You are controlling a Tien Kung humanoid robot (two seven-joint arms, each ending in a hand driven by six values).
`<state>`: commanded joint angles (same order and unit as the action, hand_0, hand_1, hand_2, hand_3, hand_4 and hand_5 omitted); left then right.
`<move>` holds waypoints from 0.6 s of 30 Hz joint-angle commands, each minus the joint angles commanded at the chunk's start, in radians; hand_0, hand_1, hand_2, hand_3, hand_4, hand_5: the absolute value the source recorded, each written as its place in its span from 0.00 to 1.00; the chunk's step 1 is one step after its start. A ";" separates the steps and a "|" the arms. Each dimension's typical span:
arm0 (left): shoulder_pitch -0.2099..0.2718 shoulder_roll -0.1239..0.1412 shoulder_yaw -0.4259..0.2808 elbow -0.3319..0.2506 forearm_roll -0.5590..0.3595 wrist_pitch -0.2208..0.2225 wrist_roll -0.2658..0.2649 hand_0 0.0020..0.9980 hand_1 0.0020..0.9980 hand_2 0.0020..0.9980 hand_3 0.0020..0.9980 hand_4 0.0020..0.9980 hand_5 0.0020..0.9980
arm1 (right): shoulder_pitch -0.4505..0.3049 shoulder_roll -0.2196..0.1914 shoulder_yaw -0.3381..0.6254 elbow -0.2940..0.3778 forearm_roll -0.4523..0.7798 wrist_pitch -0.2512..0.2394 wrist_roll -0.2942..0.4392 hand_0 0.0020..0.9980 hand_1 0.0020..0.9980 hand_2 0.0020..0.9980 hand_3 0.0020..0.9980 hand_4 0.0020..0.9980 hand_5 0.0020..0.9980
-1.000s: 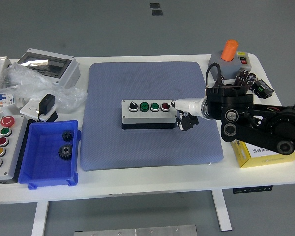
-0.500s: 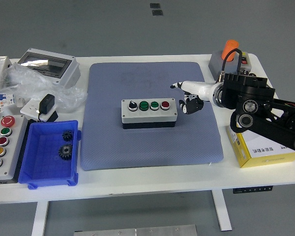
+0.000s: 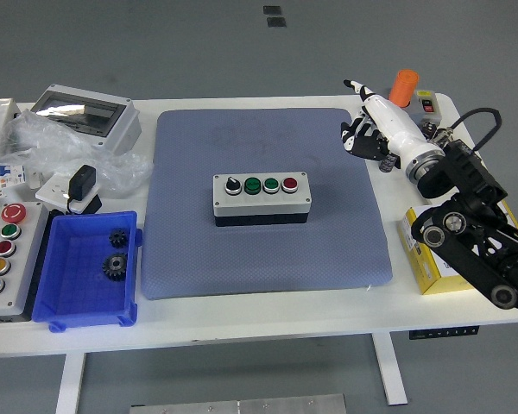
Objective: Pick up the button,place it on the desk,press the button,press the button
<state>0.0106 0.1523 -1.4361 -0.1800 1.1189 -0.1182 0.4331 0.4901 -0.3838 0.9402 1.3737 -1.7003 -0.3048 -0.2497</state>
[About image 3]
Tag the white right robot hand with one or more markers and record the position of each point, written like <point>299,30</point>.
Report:
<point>393,123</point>

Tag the grey four-button control box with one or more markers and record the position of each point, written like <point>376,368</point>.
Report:
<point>259,205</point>

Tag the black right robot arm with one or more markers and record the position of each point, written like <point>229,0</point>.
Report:
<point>466,254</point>

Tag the grey five-button control station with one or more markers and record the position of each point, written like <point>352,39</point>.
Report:
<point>21,267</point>

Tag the dark brown cylindrical capacitor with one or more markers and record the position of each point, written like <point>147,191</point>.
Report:
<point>428,128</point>

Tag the orange cylinder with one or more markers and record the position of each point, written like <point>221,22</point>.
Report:
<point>403,88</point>

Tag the black capacitor with grey print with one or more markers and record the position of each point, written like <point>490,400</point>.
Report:
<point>387,166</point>

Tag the dark floor plate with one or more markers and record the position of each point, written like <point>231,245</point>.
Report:
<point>276,22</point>
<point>272,10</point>

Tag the white and yellow cardboard box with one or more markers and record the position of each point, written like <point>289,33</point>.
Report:
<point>431,276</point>

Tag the black table control panel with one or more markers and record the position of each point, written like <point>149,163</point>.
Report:
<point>440,333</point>

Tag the grey-blue textured mat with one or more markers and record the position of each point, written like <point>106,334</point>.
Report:
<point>198,259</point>

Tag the white table leg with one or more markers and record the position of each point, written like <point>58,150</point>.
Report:
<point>390,371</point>
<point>70,384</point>

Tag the small black bevel gear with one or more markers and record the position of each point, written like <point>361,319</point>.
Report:
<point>118,238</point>

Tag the large black bevel gear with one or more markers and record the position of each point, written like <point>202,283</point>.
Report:
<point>115,266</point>

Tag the black power adapter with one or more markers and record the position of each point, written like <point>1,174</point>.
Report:
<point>82,181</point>

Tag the grey metal plate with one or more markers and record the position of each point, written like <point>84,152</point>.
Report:
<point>241,407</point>

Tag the clear plastic bag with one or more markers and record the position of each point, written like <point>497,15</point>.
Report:
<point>47,142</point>

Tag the blue plastic bin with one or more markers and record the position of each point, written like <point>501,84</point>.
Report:
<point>84,297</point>

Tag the white circuit breaker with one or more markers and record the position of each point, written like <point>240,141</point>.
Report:
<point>6,179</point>

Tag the white rectangular box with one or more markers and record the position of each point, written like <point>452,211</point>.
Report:
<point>0,118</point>

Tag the grey switch box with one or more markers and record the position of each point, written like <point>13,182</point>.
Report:
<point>436,118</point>

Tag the grey enclosure with clear lid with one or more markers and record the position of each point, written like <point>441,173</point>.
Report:
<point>121,129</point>

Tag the white wall socket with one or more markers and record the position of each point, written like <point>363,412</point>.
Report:
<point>52,190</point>

